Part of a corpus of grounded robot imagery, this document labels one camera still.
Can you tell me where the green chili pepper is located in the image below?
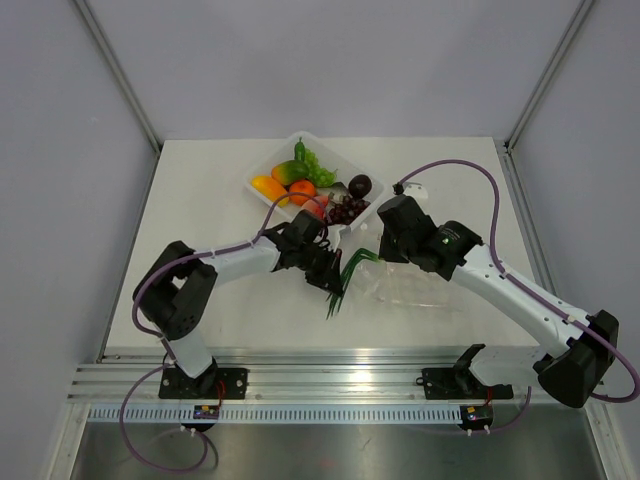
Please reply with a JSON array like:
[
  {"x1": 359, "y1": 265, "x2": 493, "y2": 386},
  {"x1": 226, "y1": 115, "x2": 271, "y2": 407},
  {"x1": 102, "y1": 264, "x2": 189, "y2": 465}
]
[{"x1": 294, "y1": 138, "x2": 306, "y2": 162}]

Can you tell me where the right small circuit board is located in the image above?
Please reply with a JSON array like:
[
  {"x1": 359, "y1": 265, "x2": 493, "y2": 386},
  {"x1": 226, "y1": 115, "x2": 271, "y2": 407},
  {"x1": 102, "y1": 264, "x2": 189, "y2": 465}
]
[{"x1": 460, "y1": 405, "x2": 494, "y2": 429}]

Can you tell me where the clear zip top bag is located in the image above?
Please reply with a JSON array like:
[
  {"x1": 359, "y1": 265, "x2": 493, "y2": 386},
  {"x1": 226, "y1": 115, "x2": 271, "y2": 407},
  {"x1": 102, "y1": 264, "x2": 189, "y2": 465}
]
[{"x1": 346, "y1": 257, "x2": 460, "y2": 312}]

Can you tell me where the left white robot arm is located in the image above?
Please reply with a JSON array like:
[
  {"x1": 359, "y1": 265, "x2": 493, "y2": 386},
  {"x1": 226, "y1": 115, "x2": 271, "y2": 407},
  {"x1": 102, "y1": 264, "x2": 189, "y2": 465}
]
[{"x1": 132, "y1": 210, "x2": 343, "y2": 401}]

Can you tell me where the orange tangerine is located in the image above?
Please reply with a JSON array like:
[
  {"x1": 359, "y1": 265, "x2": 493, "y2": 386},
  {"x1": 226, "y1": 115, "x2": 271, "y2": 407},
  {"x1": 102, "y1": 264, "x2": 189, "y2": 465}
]
[{"x1": 288, "y1": 179, "x2": 316, "y2": 207}]

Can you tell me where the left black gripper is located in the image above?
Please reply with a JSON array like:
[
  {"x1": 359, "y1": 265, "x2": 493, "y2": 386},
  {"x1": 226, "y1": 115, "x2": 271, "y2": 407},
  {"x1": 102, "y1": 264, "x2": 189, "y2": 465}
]
[{"x1": 295, "y1": 243, "x2": 343, "y2": 297}]

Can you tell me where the small circuit board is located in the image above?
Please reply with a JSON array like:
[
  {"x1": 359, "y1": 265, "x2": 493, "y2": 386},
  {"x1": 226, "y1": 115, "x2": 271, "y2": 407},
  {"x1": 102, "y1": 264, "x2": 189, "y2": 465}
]
[
  {"x1": 460, "y1": 405, "x2": 494, "y2": 429},
  {"x1": 193, "y1": 405, "x2": 220, "y2": 420}
]

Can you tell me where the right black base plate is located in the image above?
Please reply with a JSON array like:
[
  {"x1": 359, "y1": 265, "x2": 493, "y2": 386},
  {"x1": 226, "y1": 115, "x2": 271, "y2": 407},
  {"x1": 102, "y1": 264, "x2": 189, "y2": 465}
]
[{"x1": 415, "y1": 367, "x2": 514, "y2": 400}]

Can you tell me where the white plastic basket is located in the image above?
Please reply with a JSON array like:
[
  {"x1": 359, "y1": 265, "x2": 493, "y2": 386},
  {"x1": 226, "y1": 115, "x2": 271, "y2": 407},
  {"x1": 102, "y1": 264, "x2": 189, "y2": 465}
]
[{"x1": 245, "y1": 131, "x2": 390, "y2": 240}]

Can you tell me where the green scallion bunch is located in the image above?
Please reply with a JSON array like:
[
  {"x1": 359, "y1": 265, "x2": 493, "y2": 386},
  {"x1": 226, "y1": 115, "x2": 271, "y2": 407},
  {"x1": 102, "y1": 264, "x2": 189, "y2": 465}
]
[{"x1": 326, "y1": 248, "x2": 380, "y2": 319}]

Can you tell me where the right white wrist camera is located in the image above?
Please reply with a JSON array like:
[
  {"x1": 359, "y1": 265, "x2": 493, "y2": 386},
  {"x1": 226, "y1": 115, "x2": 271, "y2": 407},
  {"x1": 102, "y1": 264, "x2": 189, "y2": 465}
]
[{"x1": 393, "y1": 182, "x2": 429, "y2": 200}]

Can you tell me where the yellow orange mango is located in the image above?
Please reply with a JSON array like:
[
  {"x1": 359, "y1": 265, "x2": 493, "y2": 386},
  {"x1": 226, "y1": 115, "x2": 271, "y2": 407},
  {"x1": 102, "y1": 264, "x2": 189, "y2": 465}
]
[{"x1": 251, "y1": 175, "x2": 287, "y2": 203}]

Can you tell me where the green orange mango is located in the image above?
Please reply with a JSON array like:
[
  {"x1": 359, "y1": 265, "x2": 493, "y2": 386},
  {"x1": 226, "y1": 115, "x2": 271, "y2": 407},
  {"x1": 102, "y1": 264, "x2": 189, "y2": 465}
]
[{"x1": 271, "y1": 160, "x2": 309, "y2": 186}]

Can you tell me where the aluminium mounting rail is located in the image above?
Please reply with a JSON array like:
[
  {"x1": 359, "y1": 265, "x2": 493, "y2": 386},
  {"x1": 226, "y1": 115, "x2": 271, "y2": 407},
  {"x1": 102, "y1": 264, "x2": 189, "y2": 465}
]
[{"x1": 67, "y1": 347, "x2": 609, "y2": 404}]

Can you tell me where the watermelon slice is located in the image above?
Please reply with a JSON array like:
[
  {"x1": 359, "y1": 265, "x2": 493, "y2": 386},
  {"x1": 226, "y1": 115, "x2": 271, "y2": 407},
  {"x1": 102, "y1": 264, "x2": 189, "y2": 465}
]
[{"x1": 302, "y1": 195, "x2": 329, "y2": 219}]

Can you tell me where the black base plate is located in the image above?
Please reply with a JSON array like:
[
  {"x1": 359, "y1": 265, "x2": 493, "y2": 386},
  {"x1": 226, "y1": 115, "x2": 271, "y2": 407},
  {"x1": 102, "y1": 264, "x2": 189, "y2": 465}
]
[
  {"x1": 415, "y1": 367, "x2": 514, "y2": 400},
  {"x1": 158, "y1": 367, "x2": 248, "y2": 400}
]

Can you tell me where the white slotted cable duct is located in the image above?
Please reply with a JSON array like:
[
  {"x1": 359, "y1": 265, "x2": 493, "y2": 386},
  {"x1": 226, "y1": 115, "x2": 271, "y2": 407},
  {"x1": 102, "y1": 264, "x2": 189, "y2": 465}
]
[{"x1": 87, "y1": 404, "x2": 462, "y2": 425}]

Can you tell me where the left small circuit board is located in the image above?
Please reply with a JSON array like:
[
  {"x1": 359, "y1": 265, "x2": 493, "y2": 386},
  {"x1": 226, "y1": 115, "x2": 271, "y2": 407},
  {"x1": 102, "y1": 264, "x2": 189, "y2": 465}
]
[{"x1": 193, "y1": 405, "x2": 220, "y2": 420}]

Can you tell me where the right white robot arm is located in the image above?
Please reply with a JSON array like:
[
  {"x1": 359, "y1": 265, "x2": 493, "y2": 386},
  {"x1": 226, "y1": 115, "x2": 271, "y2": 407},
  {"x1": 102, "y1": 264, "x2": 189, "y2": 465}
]
[{"x1": 377, "y1": 195, "x2": 619, "y2": 408}]

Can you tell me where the right aluminium frame post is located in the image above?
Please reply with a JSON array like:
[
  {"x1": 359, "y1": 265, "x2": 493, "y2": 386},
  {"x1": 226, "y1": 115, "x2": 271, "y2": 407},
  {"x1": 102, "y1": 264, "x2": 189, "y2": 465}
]
[{"x1": 503, "y1": 0, "x2": 598, "y2": 154}]

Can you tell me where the purple grape bunch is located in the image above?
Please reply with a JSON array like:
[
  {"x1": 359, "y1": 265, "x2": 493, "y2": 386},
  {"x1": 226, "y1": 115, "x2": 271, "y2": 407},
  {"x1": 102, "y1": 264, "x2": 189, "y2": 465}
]
[{"x1": 328, "y1": 196, "x2": 370, "y2": 225}]

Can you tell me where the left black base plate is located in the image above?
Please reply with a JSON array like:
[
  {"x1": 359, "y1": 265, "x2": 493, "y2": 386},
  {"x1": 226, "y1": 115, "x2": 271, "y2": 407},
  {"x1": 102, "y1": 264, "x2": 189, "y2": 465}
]
[{"x1": 158, "y1": 367, "x2": 248, "y2": 400}]

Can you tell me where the aluminium frame post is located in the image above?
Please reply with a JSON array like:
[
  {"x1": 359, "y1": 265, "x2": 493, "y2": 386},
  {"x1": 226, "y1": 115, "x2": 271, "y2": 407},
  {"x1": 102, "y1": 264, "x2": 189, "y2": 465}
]
[
  {"x1": 69, "y1": 0, "x2": 163, "y2": 158},
  {"x1": 503, "y1": 0, "x2": 598, "y2": 154}
]

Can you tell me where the grey toy fish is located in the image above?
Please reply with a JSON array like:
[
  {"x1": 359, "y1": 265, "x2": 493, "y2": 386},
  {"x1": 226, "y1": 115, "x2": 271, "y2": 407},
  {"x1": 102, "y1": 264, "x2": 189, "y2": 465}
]
[{"x1": 316, "y1": 182, "x2": 349, "y2": 203}]

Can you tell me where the green grape bunch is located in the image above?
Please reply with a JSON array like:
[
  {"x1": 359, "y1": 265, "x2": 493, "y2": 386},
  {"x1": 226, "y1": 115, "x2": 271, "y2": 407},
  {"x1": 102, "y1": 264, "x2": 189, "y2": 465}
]
[{"x1": 304, "y1": 149, "x2": 337, "y2": 187}]

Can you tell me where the left aluminium frame post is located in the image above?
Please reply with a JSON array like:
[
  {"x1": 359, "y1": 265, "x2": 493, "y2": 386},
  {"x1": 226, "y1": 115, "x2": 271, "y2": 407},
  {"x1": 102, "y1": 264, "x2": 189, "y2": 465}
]
[{"x1": 69, "y1": 0, "x2": 163, "y2": 158}]

